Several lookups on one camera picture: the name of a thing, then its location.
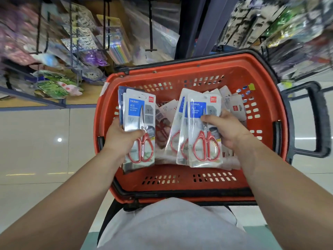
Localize person's left hand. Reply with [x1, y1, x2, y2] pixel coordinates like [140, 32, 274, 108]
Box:
[104, 118, 148, 161]

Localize person's right hand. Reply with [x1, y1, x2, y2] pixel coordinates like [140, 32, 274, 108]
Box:
[200, 109, 257, 152]

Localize blue-edged scissors packet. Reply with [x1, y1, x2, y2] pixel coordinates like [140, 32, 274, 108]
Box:
[118, 85, 136, 126]

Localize person's left forearm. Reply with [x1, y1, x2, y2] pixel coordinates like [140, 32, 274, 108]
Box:
[0, 146, 126, 250]

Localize person's right forearm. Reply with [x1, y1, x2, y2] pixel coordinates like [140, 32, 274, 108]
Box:
[232, 137, 333, 250]

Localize pile of scissors packs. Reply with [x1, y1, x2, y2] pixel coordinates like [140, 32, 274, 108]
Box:
[155, 85, 248, 171]

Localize red plastic shopping basket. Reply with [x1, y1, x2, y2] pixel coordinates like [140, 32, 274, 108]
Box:
[93, 49, 290, 205]

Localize purple sticker packet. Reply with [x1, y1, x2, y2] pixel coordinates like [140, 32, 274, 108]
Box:
[80, 49, 109, 67]

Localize pastel pens packet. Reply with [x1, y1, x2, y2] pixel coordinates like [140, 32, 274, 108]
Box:
[96, 14, 134, 65]

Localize hanging green sticker packets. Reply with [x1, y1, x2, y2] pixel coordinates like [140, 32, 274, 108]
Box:
[32, 70, 84, 100]

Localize person's white shirt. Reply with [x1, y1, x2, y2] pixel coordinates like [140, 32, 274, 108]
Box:
[97, 197, 262, 250]

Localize hanging clear plastic packets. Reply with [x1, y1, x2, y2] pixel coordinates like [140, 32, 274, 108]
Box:
[122, 0, 180, 64]

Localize hanging black-white packets row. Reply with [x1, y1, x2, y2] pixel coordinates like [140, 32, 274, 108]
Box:
[218, 0, 287, 49]

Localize black display hook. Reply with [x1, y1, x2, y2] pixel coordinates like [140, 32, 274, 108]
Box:
[98, 0, 112, 52]
[29, 0, 50, 55]
[145, 0, 157, 52]

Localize wooden shelf board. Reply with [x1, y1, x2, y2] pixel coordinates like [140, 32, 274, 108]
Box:
[0, 83, 105, 110]

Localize hanging green packets row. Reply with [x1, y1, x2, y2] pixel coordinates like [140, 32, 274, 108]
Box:
[265, 2, 316, 48]

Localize hanging black-white sticker sheets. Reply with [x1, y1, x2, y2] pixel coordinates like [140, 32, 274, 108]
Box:
[59, 0, 100, 53]

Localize hanging pink sticker packets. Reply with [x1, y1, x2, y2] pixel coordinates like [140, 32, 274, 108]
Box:
[0, 2, 42, 66]

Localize black basket carry handle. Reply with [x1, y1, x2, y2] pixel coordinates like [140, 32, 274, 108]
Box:
[112, 178, 258, 207]

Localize dark blue shelf post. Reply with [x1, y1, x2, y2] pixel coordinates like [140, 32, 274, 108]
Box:
[174, 0, 240, 60]

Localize black basket pull handle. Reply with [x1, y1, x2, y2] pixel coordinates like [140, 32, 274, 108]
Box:
[280, 81, 332, 165]

